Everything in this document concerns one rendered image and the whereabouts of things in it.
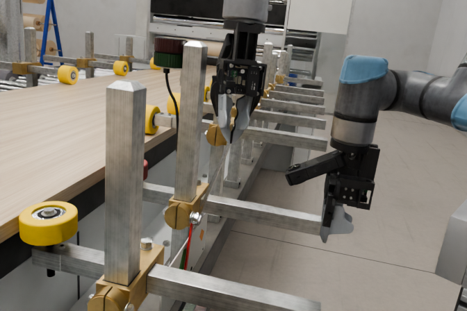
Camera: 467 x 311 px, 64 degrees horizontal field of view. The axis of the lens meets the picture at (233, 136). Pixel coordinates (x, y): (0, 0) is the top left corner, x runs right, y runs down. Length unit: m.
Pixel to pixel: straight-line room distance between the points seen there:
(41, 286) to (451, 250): 0.66
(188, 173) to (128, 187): 0.26
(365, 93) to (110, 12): 10.60
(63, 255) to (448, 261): 0.54
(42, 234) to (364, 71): 0.55
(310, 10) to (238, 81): 2.59
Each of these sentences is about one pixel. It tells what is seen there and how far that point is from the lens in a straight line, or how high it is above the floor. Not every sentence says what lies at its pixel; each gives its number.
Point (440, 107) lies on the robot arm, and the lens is 0.66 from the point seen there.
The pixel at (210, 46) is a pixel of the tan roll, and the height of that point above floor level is 1.06.
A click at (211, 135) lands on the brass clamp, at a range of 0.92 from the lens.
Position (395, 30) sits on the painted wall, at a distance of 9.69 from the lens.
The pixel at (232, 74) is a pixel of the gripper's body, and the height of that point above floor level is 1.13.
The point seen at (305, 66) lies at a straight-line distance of 3.18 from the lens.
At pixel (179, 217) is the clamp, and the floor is 0.85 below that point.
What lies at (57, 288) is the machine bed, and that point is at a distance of 0.84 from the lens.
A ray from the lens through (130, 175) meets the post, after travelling 0.47.
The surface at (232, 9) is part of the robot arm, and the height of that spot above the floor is 1.23.
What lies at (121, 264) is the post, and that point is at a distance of 0.53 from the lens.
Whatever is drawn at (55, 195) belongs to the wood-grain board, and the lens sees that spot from 0.71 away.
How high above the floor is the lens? 1.19
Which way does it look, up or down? 15 degrees down
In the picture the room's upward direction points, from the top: 6 degrees clockwise
